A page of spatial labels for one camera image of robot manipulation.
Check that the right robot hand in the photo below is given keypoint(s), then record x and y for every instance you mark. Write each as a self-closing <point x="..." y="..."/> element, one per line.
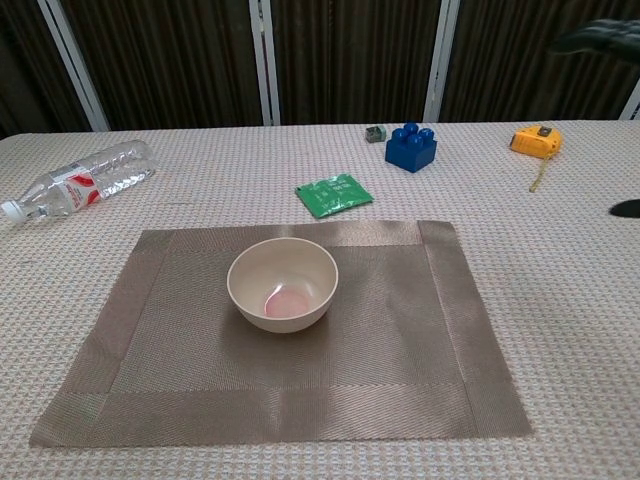
<point x="610" y="35"/>

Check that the brown woven placemat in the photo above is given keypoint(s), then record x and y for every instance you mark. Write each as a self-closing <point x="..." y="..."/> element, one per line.
<point x="375" y="350"/>

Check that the cream bowl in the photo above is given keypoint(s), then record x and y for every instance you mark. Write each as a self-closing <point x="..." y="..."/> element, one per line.
<point x="280" y="280"/>

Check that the dark pleated partition panel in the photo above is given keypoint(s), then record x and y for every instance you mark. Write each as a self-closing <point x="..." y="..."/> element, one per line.
<point x="25" y="65"/>
<point x="170" y="60"/>
<point x="510" y="75"/>
<point x="350" y="60"/>

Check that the yellow tape measure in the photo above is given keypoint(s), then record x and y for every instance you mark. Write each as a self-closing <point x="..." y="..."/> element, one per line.
<point x="535" y="141"/>

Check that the blue toy building block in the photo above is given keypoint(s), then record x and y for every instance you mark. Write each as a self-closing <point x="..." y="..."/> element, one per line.
<point x="410" y="155"/>

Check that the small grey green cube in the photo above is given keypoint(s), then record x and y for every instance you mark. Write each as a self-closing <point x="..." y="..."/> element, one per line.
<point x="375" y="135"/>

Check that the checkered beige tablecloth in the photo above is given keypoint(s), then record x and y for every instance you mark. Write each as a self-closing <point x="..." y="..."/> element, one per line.
<point x="575" y="325"/>

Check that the green foil sachet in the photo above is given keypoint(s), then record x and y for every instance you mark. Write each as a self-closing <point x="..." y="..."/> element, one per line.
<point x="332" y="196"/>

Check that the clear plastic water bottle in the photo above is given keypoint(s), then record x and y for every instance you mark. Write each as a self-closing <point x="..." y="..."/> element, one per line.
<point x="75" y="185"/>

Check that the white metal partition post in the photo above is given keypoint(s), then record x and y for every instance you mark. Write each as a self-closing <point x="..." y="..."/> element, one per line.
<point x="265" y="65"/>
<point x="75" y="70"/>
<point x="440" y="65"/>
<point x="634" y="102"/>

